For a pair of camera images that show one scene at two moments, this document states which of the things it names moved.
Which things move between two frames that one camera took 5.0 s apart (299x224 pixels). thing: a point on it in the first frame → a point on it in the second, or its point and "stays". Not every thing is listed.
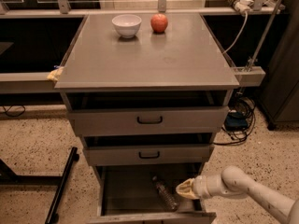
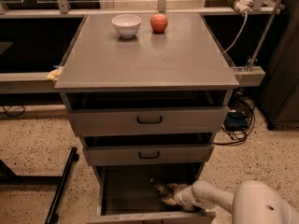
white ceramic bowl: x=127 y=25 stays
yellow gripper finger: x=185 y=189 → x=169 y=200
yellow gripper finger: x=186 y=187 → x=173 y=185
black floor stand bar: x=7 y=177 stays
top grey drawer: x=148 y=120 stays
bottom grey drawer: x=127 y=194 stays
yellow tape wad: x=55 y=74 stays
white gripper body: x=199 y=186 → x=179 y=194
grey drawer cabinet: x=147 y=92 stays
